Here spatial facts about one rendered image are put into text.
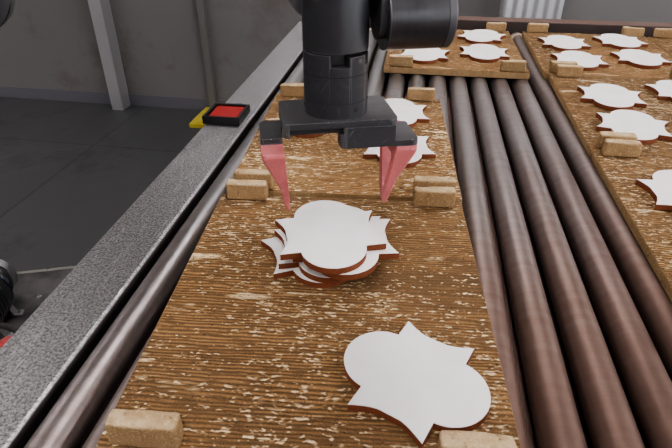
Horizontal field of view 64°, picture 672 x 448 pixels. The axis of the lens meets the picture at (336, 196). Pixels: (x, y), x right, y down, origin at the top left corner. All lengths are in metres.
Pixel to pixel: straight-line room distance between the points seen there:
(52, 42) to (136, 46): 0.59
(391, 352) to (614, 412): 0.21
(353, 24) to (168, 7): 3.18
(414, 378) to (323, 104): 0.26
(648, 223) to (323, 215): 0.44
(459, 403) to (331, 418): 0.11
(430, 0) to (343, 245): 0.28
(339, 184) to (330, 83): 0.37
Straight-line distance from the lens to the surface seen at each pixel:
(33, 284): 1.94
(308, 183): 0.81
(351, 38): 0.45
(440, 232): 0.72
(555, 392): 0.57
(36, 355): 0.65
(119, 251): 0.76
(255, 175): 0.80
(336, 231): 0.62
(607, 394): 0.59
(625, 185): 0.92
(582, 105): 1.22
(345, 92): 0.46
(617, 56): 1.59
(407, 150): 0.49
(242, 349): 0.56
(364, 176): 0.83
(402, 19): 0.46
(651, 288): 0.74
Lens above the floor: 1.34
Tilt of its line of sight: 31 degrees down
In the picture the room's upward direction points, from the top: straight up
